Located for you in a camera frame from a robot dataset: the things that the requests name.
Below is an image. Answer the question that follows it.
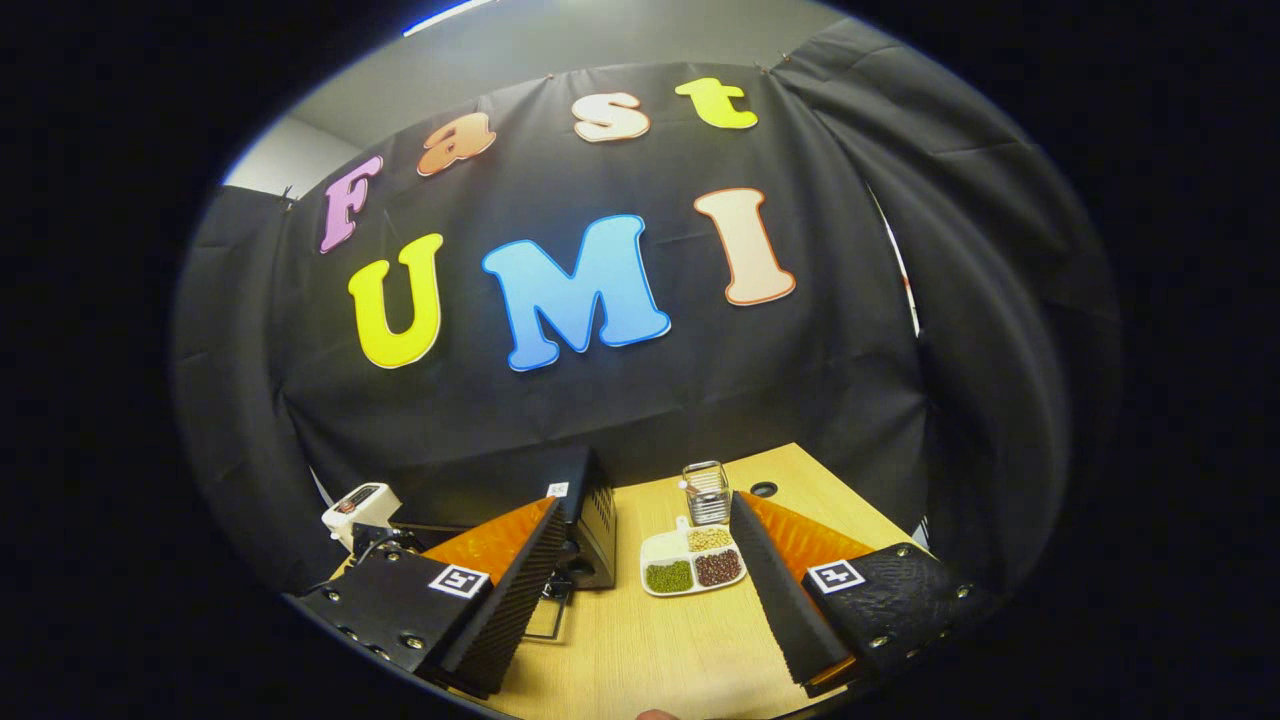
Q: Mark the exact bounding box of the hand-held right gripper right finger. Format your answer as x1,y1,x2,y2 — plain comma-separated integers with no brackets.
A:
728,490,991,697

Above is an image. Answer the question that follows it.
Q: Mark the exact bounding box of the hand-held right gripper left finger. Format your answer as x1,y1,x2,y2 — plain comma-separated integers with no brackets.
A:
295,497,569,699

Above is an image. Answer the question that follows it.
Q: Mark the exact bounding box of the black electric oven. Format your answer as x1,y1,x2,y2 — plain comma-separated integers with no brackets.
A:
400,444,619,642

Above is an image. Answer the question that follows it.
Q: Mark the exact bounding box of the white toaster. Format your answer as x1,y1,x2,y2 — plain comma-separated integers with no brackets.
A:
320,482,404,552

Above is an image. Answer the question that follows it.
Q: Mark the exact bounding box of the white divided dish with beans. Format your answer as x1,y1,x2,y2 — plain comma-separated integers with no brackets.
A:
639,515,749,599

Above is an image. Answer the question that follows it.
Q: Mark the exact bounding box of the black backdrop cloth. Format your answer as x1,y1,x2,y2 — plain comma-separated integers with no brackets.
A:
170,18,1123,603

